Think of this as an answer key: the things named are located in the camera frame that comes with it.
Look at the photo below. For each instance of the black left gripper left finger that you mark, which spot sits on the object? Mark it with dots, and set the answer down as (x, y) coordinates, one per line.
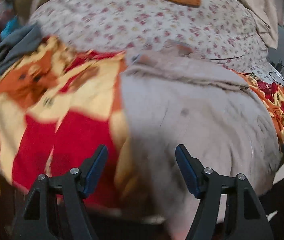
(54, 208)

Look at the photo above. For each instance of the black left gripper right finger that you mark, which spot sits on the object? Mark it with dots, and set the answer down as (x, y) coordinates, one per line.
(244, 216)

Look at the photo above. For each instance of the beige jacket with striped trim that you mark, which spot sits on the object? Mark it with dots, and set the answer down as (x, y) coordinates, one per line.
(172, 99)

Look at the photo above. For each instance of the red yellow orange fleece blanket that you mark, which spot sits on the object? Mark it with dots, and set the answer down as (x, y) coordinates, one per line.
(57, 106)

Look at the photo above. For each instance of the beige curtain right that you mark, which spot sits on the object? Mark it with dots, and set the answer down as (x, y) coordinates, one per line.
(268, 14)

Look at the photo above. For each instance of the grey knitted garment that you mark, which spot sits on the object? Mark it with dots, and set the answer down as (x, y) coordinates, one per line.
(19, 43)

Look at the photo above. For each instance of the teal blue cloth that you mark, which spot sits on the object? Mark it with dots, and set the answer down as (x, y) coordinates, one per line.
(10, 27)

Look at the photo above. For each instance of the floral white duvet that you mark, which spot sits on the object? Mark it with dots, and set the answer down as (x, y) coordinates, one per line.
(222, 31)

